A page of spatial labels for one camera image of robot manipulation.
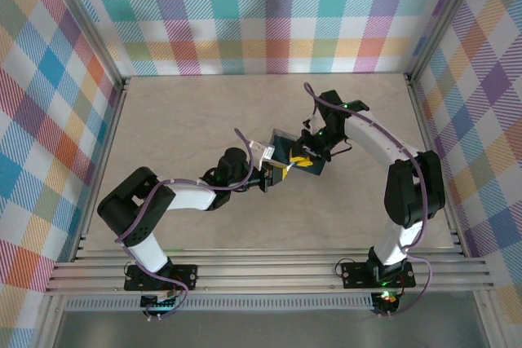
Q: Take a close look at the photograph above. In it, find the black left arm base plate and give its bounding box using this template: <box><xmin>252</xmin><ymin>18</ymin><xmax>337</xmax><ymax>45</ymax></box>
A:
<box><xmin>123</xmin><ymin>263</ymin><xmax>199</xmax><ymax>293</ymax></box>

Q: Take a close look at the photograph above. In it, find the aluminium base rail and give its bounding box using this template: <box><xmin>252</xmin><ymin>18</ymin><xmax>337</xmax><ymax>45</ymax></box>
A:
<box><xmin>43</xmin><ymin>248</ymin><xmax>495</xmax><ymax>295</ymax></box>

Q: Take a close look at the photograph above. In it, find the aluminium side rail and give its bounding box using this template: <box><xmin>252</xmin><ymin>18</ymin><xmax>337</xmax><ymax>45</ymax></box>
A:
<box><xmin>402</xmin><ymin>73</ymin><xmax>471</xmax><ymax>253</ymax></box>
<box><xmin>69</xmin><ymin>77</ymin><xmax>132</xmax><ymax>264</ymax></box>

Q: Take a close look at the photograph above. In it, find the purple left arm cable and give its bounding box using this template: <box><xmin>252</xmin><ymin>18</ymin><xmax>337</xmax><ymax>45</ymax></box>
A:
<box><xmin>115</xmin><ymin>127</ymin><xmax>256</xmax><ymax>320</ymax></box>

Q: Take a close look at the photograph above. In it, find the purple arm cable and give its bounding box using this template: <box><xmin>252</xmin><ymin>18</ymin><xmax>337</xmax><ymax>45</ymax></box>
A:
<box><xmin>303</xmin><ymin>81</ymin><xmax>434</xmax><ymax>319</ymax></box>
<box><xmin>115</xmin><ymin>127</ymin><xmax>256</xmax><ymax>320</ymax></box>

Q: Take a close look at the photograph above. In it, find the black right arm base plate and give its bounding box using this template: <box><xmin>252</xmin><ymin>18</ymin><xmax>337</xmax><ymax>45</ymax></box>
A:
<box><xmin>339</xmin><ymin>259</ymin><xmax>415</xmax><ymax>289</ymax></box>

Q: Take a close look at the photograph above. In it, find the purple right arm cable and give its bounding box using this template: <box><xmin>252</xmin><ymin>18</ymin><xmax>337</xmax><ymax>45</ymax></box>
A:
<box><xmin>303</xmin><ymin>81</ymin><xmax>434</xmax><ymax>319</ymax></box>

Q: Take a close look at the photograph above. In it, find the grey slotted cable tray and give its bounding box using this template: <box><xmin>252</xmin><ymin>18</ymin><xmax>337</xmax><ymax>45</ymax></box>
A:
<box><xmin>64</xmin><ymin>293</ymin><xmax>376</xmax><ymax>311</ymax></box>

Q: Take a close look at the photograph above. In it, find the aluminium frame post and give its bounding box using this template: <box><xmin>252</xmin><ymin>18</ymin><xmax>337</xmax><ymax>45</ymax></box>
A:
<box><xmin>405</xmin><ymin>0</ymin><xmax>490</xmax><ymax>82</ymax></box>
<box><xmin>40</xmin><ymin>0</ymin><xmax>130</xmax><ymax>95</ymax></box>

